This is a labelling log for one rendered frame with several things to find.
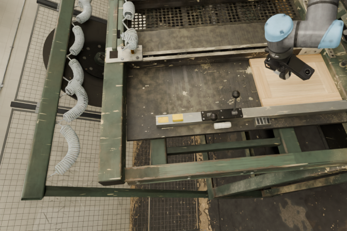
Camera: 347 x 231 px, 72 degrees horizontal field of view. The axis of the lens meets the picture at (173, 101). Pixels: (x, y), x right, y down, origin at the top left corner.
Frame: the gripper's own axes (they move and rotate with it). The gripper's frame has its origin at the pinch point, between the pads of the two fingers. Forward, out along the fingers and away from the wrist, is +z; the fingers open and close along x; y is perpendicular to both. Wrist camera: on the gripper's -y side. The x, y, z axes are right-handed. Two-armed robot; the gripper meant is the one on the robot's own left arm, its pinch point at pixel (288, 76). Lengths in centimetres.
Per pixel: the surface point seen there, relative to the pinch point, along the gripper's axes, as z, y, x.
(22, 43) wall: 158, 554, 110
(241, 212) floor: 205, 9, 93
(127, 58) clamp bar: -11, 71, 29
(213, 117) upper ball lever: -1.7, 16.3, 30.2
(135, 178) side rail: -9, 27, 71
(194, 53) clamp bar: 8, 50, 6
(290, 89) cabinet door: 32.1, 3.6, -5.6
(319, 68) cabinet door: 41.4, -1.2, -25.8
